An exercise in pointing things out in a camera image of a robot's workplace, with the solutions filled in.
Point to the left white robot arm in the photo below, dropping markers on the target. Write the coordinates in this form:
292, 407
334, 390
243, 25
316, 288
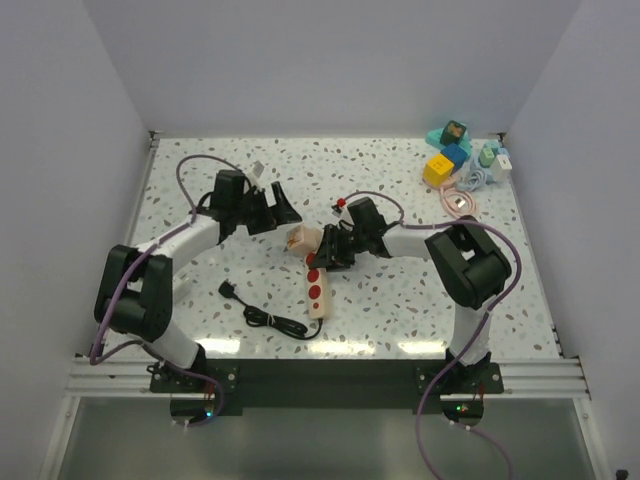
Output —
135, 296

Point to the beige cube plug adapter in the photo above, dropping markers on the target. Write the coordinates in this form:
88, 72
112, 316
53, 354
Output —
302, 240

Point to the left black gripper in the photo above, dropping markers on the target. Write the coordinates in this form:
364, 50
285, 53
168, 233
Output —
268, 221

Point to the white cube plug adapter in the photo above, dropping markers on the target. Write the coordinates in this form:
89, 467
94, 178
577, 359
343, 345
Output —
181, 286

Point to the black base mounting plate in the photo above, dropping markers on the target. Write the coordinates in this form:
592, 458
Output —
295, 384

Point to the beige power strip red sockets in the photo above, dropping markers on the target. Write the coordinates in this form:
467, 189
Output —
317, 291

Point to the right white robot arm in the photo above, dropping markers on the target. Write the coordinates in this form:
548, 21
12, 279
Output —
471, 267

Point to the green small charger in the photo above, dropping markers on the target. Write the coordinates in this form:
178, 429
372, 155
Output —
486, 157

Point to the white charger block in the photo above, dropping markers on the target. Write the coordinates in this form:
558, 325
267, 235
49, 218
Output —
500, 168

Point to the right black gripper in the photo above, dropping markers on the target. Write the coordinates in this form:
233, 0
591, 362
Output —
330, 256

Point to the yellow cube socket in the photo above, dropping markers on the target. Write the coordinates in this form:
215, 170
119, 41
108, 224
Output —
437, 170

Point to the blue cube socket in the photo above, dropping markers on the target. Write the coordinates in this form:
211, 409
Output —
455, 154

